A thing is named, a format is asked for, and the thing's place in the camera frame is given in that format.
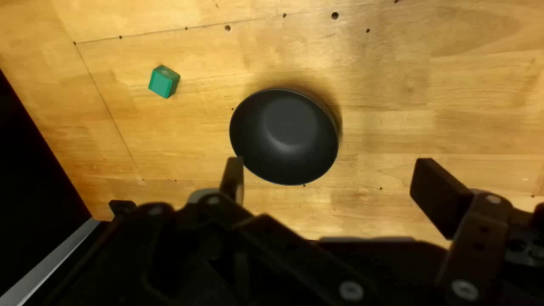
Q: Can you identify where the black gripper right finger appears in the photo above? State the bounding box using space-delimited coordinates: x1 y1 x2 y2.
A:
410 159 473 240

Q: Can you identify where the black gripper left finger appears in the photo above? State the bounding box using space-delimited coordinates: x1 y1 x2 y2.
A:
220 157 245 205

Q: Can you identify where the black bowl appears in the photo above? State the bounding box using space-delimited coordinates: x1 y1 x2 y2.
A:
230 89 340 186

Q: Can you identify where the green block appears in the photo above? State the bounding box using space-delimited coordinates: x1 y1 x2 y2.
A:
148 65 181 99

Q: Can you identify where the silver metal table edge rail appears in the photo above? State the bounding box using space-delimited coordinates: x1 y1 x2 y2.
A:
0 220 99 306

